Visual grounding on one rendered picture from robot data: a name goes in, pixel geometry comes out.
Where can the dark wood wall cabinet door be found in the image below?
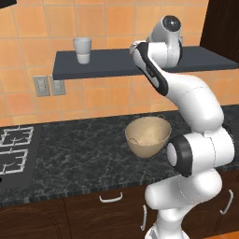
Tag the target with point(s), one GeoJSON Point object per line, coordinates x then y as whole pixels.
{"type": "Point", "coordinates": [222, 25]}

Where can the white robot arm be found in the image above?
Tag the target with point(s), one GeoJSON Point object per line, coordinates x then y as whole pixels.
{"type": "Point", "coordinates": [199, 146]}

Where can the white cup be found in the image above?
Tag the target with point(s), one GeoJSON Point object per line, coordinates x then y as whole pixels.
{"type": "Point", "coordinates": [82, 49]}

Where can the dark wood base cabinet door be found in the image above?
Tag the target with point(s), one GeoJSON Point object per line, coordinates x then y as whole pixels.
{"type": "Point", "coordinates": [31, 222]}
{"type": "Point", "coordinates": [214, 217]}

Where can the grey wall outlet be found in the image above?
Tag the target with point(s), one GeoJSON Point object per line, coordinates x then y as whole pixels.
{"type": "Point", "coordinates": [58, 86]}
{"type": "Point", "coordinates": [41, 86]}

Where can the black hob with grey grates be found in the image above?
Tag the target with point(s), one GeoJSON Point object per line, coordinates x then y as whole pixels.
{"type": "Point", "coordinates": [15, 155]}

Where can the dark wood drawer front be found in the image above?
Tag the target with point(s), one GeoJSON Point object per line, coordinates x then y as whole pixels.
{"type": "Point", "coordinates": [102, 217]}

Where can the dark grey wall shelf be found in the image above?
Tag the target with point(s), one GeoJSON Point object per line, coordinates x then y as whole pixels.
{"type": "Point", "coordinates": [105, 63]}

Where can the black range hood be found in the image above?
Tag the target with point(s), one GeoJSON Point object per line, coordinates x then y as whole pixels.
{"type": "Point", "coordinates": [6, 2]}

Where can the tan woven basket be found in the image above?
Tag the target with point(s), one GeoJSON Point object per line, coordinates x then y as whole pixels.
{"type": "Point", "coordinates": [146, 137]}

